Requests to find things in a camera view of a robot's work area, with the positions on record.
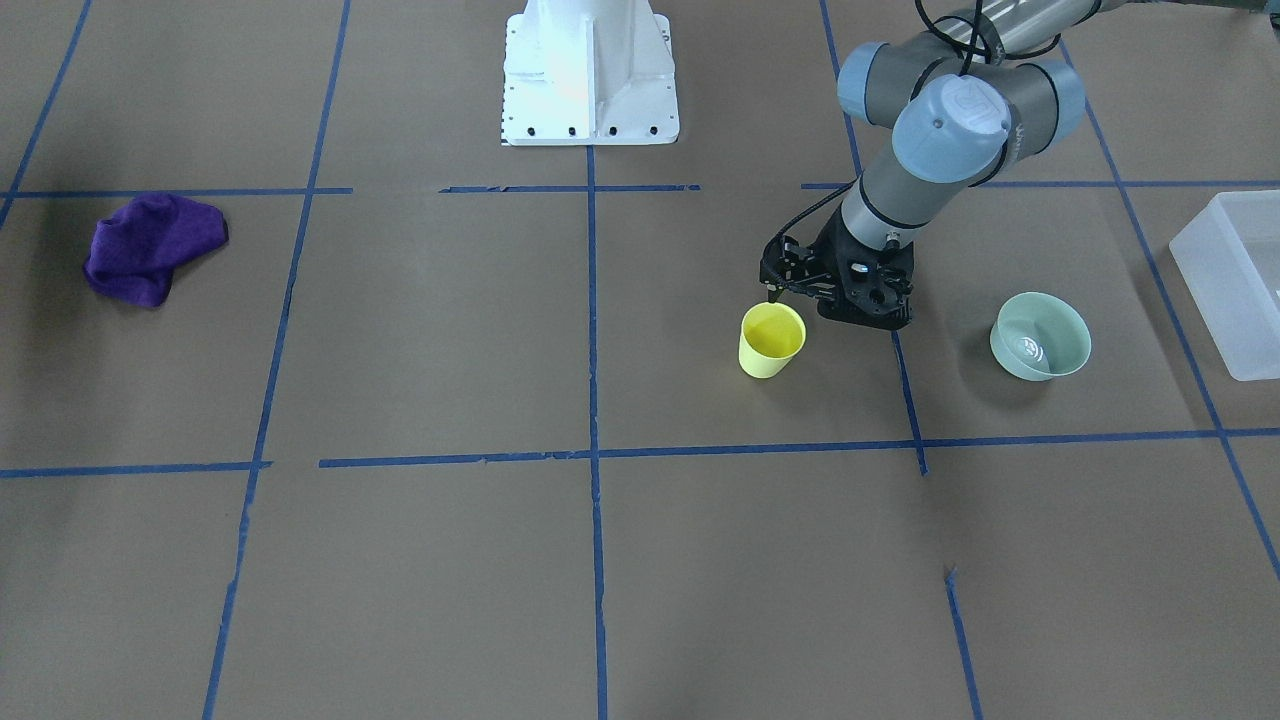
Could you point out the white camera stand base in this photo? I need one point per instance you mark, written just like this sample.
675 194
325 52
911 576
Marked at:
589 73

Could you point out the translucent white plastic bin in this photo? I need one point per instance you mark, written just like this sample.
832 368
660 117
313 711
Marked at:
1228 255

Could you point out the purple crumpled cloth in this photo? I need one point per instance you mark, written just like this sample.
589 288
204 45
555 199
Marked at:
135 253

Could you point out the pale green ceramic bowl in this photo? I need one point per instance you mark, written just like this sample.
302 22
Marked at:
1038 337

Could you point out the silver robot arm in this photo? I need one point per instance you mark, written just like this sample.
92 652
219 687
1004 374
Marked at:
968 98

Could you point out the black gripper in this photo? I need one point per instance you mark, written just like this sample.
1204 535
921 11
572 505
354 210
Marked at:
831 246

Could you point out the yellow plastic cup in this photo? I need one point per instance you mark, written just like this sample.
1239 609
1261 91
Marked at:
771 335

